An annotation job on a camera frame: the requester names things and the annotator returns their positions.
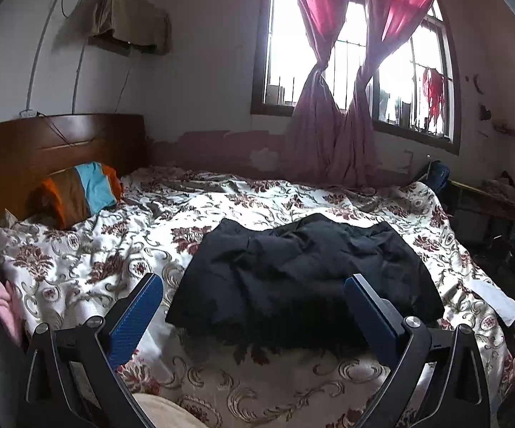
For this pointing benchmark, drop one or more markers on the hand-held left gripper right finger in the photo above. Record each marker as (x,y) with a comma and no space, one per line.
(371,316)

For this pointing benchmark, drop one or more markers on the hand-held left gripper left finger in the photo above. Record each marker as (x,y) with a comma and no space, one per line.
(132,321)

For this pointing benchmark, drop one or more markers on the dark navy padded coat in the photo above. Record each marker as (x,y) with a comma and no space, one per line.
(302,276)

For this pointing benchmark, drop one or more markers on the white paper sheet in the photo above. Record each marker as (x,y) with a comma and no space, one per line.
(493,298)

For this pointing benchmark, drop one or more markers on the floral patterned bed blanket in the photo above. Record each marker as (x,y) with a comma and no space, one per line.
(106,240)

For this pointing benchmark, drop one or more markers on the person's beige clothing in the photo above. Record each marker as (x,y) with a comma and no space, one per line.
(168,412)

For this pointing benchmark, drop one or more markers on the wooden side table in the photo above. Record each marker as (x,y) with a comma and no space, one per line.
(484,198)

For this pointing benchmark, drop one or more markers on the striped orange blue brown pillow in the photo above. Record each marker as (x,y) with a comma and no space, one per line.
(83,191)

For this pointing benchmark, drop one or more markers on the blue bag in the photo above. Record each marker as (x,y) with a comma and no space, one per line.
(437,176)

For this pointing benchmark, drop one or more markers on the wooden bed headboard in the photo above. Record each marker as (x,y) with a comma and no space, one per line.
(25,147)

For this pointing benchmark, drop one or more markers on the red cloth outside window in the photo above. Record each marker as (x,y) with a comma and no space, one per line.
(433,89)

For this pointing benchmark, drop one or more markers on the barred window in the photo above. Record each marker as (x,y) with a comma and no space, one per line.
(284,53)

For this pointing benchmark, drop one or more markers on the white wall socket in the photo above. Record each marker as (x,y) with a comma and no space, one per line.
(29,114)

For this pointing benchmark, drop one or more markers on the white wall pipe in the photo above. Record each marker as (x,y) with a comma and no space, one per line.
(81,49)
(39,49)

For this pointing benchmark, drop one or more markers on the cloth-covered wall air conditioner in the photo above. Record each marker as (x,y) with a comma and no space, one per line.
(128,18)

